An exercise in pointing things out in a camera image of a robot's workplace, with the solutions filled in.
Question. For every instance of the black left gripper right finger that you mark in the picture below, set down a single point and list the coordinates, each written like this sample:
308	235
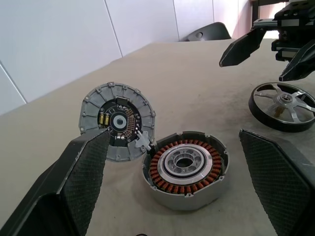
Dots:
278	177

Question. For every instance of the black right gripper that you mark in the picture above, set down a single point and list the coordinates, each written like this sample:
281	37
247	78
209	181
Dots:
295	24

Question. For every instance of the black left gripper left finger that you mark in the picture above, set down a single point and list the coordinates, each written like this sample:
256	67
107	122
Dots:
73	177

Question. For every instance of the black rimmed silver spoked rotor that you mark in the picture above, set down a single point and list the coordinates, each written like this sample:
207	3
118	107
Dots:
256	110

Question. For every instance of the grey grinding disc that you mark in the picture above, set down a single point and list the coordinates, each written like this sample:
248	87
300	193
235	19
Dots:
93	108

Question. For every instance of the black and white disc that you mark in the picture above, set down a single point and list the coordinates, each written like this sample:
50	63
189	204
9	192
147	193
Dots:
172	199

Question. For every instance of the black metal rack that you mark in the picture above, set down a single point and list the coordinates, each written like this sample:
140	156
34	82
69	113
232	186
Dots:
256	8

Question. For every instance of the black folding chair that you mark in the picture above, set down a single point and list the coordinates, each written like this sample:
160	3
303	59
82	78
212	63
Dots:
211	32

